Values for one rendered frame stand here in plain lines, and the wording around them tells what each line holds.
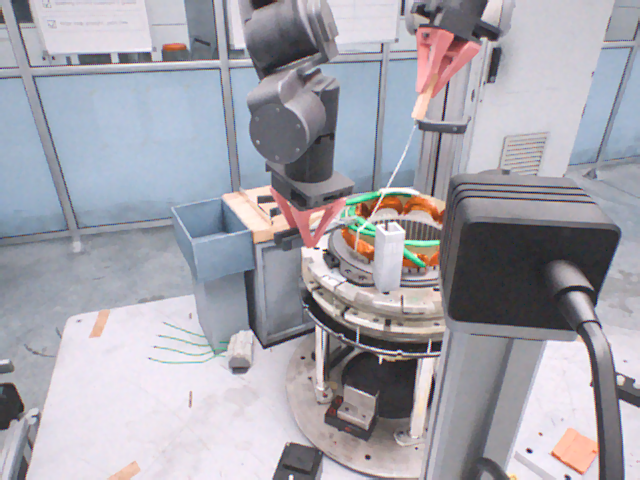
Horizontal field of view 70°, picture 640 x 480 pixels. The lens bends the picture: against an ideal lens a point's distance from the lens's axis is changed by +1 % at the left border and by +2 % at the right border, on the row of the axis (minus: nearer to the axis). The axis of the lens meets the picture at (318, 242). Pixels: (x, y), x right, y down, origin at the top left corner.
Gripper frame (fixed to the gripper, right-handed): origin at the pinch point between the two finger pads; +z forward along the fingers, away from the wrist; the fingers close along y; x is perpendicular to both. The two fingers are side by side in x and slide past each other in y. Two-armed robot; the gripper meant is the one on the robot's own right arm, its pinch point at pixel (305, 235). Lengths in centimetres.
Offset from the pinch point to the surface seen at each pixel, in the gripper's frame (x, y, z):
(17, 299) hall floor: -48, -193, 139
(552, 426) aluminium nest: 35, 27, 35
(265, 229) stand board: 5.7, -21.3, 13.1
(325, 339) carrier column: 6.5, -1.8, 24.4
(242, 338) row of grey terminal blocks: -0.2, -20.3, 37.4
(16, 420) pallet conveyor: -42, -36, 52
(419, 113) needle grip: 17.7, -0.7, -13.3
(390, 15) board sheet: 178, -183, 9
